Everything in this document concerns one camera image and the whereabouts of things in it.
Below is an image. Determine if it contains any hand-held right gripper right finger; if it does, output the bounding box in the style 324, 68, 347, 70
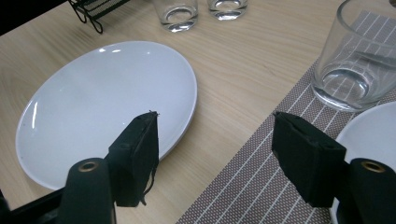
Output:
271, 111, 347, 209

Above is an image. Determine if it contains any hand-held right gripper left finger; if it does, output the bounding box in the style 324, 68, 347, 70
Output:
107, 110, 161, 208

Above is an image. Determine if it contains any white round plate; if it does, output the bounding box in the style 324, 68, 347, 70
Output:
15, 40, 199, 191
330, 101, 396, 224

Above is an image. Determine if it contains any clear drinking glass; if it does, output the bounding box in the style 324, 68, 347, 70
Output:
311, 0, 396, 113
206, 0, 249, 22
152, 0, 199, 34

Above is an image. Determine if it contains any black wire cutlery rack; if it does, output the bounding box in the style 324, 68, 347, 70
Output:
67, 0, 132, 35

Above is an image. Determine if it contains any striped woven placemat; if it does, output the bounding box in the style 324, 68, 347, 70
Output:
176, 10, 396, 224

